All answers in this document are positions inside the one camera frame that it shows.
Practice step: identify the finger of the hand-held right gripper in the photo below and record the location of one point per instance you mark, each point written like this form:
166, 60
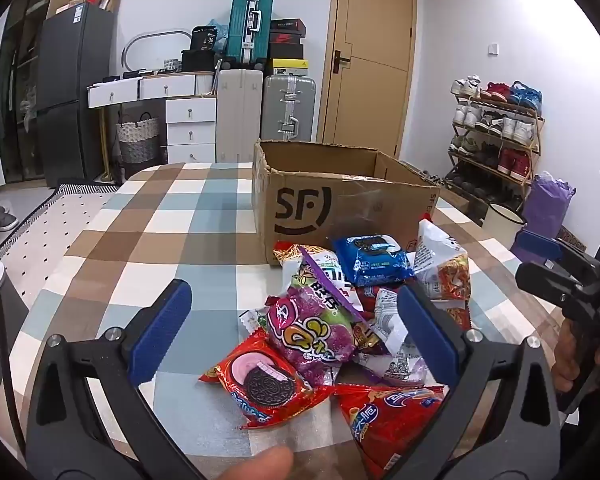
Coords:
542, 280
535, 246

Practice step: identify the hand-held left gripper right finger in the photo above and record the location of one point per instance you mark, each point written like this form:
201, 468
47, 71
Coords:
425, 330

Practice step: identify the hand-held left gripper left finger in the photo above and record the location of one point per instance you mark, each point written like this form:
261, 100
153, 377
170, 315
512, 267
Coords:
165, 325

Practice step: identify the white purple candy packet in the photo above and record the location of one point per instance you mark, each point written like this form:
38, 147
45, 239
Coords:
325, 270

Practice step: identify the purple gummy candy packet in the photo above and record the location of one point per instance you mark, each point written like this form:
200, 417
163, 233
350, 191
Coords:
305, 330

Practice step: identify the brown cardboard box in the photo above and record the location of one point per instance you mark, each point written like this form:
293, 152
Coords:
305, 210

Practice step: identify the person's right hand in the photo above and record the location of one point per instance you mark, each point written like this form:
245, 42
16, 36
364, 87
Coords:
562, 355

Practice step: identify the person's left hand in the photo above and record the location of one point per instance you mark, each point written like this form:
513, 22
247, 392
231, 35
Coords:
255, 466

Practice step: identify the purple bag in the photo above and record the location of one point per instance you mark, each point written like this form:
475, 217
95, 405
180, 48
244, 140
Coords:
547, 210

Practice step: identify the white printed snack packet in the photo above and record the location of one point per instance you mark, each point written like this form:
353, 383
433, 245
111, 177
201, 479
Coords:
395, 355

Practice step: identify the white enamel bucket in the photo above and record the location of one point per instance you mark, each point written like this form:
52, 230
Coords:
500, 225

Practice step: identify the white red snack packet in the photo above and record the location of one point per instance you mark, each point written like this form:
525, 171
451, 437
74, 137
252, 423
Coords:
440, 260

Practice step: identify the wooden shoe rack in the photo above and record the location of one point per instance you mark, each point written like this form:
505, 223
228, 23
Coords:
480, 185

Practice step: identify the checkered tablecloth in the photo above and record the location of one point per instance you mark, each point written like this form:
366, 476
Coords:
180, 240

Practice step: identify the blue cookie packet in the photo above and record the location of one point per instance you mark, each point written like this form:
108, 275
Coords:
370, 260

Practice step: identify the row of sneakers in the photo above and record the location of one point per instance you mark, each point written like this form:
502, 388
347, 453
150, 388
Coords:
505, 127

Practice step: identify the red cookie packet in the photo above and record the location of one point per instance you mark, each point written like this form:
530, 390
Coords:
280, 400

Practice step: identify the red yellow snack packet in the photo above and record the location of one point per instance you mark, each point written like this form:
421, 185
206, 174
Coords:
286, 252

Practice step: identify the patterned rug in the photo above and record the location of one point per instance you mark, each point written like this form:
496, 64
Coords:
50, 230

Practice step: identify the woven laundry basket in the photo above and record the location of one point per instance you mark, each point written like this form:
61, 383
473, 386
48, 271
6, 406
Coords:
139, 140

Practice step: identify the grey slippers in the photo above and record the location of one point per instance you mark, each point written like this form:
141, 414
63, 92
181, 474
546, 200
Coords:
2, 219

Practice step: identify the white vanity desk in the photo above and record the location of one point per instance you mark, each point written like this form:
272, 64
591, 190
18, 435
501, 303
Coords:
190, 120

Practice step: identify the beige suitcase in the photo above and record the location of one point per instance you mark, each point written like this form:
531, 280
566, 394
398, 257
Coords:
240, 115

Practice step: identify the wooden door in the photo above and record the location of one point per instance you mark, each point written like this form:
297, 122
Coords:
375, 60

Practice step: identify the silver suitcase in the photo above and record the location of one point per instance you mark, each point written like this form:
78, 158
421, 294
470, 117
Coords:
287, 110

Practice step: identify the dark grey fridge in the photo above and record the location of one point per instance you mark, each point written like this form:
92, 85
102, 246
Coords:
75, 85

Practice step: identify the black storage bin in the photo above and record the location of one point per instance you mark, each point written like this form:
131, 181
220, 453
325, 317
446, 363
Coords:
197, 60

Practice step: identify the dark glass cabinet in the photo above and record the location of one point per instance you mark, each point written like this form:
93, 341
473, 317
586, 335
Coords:
22, 85

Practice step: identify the arched mirror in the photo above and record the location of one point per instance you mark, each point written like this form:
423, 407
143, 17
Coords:
130, 42

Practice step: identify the yellow white shoebox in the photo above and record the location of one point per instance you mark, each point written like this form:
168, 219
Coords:
291, 67

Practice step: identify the black paper bag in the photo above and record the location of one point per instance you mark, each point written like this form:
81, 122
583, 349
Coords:
202, 39

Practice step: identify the blue plastic bag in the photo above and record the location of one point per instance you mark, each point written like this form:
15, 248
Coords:
221, 35

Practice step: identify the plain black shoebox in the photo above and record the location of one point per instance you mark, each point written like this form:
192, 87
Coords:
286, 51

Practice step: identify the teal suitcase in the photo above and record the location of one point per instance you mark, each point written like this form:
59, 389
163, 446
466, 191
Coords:
242, 30

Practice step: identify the black red shoebox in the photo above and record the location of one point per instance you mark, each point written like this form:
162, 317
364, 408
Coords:
286, 38

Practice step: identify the small cardboard box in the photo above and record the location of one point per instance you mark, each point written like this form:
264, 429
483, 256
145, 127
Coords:
70, 9

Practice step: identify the white light switch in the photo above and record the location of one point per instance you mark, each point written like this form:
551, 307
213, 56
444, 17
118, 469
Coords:
494, 49

